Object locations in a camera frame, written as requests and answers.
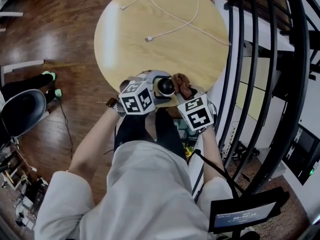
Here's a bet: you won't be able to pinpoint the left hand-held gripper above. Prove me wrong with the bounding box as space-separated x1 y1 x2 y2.
118 70 174 115

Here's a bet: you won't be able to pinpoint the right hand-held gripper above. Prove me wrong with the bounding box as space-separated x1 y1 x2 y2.
175 85 217 133

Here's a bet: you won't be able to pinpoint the white and black camera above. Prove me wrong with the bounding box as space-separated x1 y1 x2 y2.
152 76 176 99

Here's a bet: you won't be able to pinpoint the brown cloth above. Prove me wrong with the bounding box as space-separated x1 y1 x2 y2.
170 72 199 101

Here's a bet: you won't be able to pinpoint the person's left forearm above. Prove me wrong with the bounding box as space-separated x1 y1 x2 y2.
67 108 121 175

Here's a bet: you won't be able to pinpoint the person's right forearm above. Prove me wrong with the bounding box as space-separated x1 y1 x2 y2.
199 127 225 183

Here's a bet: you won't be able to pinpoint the green storage box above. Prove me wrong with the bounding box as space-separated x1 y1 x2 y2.
174 119 199 140

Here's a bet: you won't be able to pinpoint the round wooden side table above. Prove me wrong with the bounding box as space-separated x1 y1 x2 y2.
93 0 230 109

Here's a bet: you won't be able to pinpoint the wristwatch with metal band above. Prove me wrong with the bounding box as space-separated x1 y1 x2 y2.
105 96 127 118

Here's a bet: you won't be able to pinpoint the person's black trousers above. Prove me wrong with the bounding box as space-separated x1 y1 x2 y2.
113 107 188 160

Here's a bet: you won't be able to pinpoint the yellow sunflower bunch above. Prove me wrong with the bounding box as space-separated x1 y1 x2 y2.
183 144 195 160

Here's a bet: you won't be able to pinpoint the white power strip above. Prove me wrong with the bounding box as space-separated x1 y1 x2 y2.
220 119 239 158

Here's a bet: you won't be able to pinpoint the person's white shirt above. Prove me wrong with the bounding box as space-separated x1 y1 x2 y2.
33 139 235 240

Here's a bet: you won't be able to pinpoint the grey cardboard box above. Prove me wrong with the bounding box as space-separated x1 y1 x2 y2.
269 161 287 180

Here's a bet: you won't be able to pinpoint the black metal stair railing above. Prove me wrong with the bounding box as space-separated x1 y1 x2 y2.
214 0 320 195

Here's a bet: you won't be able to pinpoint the black equipment case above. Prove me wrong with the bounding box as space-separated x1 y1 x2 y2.
282 123 320 187

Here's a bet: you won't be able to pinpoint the black tablet display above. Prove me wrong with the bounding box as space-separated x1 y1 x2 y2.
208 186 291 234

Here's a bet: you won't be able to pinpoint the white desk base bar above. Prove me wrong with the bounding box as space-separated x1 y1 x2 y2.
0 59 46 74

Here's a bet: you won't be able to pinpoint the black office chair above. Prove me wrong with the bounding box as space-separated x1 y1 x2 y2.
0 88 48 139

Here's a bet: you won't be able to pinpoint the black tablet stand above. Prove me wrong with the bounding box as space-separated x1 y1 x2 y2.
214 230 261 240

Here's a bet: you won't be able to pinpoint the white-legged wooden desk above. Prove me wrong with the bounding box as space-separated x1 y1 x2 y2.
0 0 25 32

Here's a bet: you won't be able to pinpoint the white charging cable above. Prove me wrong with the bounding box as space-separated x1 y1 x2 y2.
120 0 232 46

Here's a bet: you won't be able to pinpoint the thick black cable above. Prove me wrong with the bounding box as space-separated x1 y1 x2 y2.
193 148 241 193

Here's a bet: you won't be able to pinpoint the thin white cable with plug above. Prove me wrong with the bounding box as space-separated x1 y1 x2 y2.
14 148 38 173

